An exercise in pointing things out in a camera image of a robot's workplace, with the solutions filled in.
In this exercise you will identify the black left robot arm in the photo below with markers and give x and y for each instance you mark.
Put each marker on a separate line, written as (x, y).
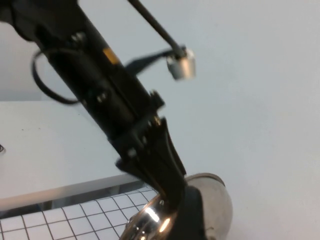
(37, 15)

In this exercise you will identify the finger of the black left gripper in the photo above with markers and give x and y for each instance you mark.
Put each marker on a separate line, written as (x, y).
(171, 147)
(150, 165)

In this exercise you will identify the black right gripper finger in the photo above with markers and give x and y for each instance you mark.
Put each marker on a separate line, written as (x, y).
(191, 215)

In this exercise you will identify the stainless steel lid black knob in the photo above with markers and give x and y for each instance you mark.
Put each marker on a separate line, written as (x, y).
(215, 200)

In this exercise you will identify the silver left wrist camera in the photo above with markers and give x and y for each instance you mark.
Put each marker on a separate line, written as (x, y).
(183, 66)

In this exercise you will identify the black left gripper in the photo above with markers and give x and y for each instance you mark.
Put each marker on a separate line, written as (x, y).
(100, 82)

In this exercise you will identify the white black-grid tablecloth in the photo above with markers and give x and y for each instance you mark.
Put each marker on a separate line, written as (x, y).
(75, 222)

